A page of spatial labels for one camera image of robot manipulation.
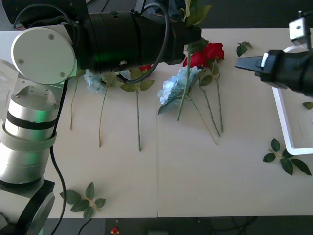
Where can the single loose green leaf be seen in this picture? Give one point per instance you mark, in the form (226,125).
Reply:
(308,105)

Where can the large pale blue artificial flower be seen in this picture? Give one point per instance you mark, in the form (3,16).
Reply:
(168,90)

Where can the green-stemmed artificial flower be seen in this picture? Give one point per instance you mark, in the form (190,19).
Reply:
(198,16)

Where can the loose green leaf twig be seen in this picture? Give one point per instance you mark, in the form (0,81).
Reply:
(71,197)
(286,166)
(241,50)

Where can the small red knob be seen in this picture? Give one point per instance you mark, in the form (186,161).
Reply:
(114,230)

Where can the silver and black left arm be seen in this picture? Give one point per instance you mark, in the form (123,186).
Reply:
(44,56)

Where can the shallow white box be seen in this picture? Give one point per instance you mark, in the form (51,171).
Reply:
(300,151)
(6,80)

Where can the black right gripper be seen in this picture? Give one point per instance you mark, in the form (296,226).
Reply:
(283,68)

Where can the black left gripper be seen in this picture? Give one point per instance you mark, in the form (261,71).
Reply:
(151,36)

